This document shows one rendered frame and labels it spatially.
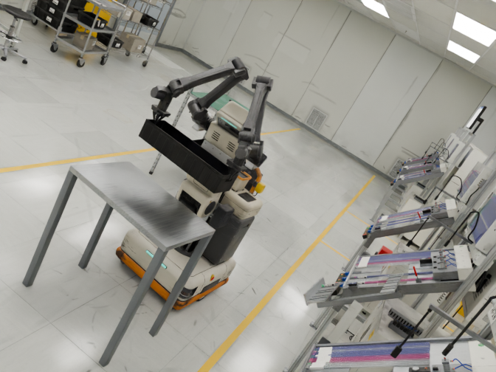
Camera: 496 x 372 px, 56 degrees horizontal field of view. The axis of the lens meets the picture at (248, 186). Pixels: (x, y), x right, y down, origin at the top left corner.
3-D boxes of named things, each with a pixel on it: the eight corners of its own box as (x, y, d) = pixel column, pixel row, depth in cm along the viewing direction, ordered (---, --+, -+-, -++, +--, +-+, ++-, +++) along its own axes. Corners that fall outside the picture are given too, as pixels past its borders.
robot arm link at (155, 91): (182, 92, 253) (177, 80, 257) (166, 87, 244) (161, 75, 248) (170, 106, 259) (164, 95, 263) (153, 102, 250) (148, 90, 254)
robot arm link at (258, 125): (275, 81, 266) (258, 79, 267) (272, 76, 252) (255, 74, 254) (261, 158, 268) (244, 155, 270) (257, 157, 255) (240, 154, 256)
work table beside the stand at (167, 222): (82, 263, 304) (129, 161, 278) (156, 334, 281) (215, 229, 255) (21, 283, 264) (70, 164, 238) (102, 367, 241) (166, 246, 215)
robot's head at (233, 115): (231, 114, 292) (231, 97, 279) (257, 131, 285) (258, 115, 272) (215, 127, 285) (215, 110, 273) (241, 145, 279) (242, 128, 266)
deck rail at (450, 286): (344, 297, 290) (342, 288, 290) (344, 297, 292) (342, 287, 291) (468, 291, 263) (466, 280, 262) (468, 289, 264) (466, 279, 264)
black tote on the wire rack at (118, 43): (107, 46, 778) (110, 39, 774) (94, 38, 785) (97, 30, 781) (121, 49, 815) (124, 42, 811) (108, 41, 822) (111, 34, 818)
